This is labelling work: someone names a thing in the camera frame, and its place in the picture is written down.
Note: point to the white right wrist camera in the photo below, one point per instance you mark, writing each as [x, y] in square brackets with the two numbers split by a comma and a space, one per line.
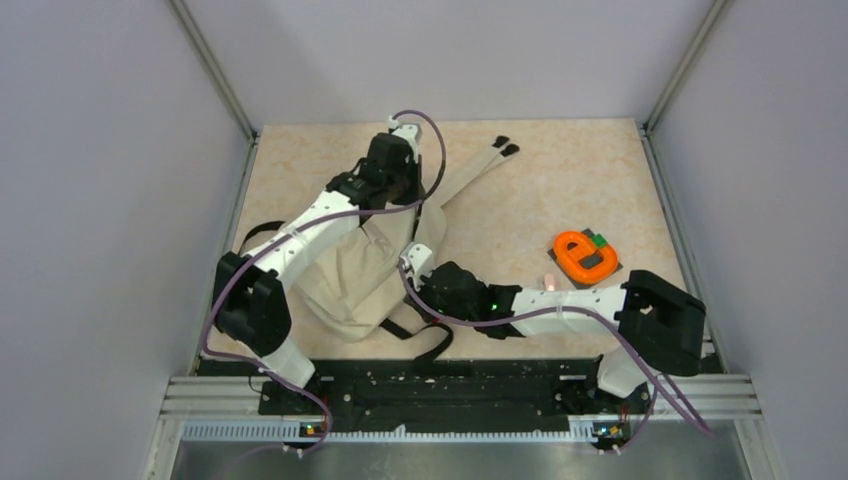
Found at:
[417, 261]

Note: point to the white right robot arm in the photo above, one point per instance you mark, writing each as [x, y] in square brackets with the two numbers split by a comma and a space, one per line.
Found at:
[658, 327]

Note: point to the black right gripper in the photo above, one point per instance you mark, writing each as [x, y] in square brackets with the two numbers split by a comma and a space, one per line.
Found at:
[421, 312]

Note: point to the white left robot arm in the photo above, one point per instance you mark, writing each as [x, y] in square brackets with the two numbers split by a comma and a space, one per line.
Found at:
[250, 305]

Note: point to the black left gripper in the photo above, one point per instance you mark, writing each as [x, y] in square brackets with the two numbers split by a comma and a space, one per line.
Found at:
[417, 192]

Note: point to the aluminium frame rail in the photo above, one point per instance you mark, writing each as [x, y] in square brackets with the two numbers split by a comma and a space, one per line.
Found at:
[164, 449]

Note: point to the green toy brick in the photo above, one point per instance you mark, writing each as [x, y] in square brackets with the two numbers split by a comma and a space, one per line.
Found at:
[599, 241]

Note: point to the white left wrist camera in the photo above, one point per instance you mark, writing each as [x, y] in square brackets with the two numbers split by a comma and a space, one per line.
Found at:
[411, 132]

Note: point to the cream canvas backpack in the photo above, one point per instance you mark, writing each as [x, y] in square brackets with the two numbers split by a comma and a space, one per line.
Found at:
[352, 286]

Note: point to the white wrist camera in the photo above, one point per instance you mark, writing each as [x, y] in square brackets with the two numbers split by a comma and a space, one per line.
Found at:
[417, 261]
[411, 132]

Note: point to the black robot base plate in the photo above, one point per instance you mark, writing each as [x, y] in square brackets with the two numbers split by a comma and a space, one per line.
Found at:
[453, 396]

